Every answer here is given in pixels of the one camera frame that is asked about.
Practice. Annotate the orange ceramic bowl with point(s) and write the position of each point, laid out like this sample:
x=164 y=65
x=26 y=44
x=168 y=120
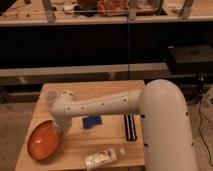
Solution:
x=43 y=141

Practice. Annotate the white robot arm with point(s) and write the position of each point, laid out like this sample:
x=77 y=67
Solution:
x=166 y=123

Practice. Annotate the blue small object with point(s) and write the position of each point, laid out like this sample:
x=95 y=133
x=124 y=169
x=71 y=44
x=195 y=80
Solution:
x=90 y=121

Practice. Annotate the black striped rectangular object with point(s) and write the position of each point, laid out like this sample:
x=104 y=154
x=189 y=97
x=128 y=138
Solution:
x=130 y=129

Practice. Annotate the translucent plastic cup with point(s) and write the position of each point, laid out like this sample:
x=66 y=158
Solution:
x=49 y=96

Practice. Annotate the clear plastic bottle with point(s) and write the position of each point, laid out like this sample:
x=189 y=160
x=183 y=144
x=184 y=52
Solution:
x=103 y=158

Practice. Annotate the orange clutter on shelf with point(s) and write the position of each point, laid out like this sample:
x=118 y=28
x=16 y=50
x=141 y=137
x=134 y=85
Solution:
x=102 y=7

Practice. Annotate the black box on shelf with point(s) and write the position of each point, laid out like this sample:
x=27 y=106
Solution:
x=190 y=59

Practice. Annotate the long wooden shelf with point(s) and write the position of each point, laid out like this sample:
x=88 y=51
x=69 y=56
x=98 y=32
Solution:
x=61 y=12

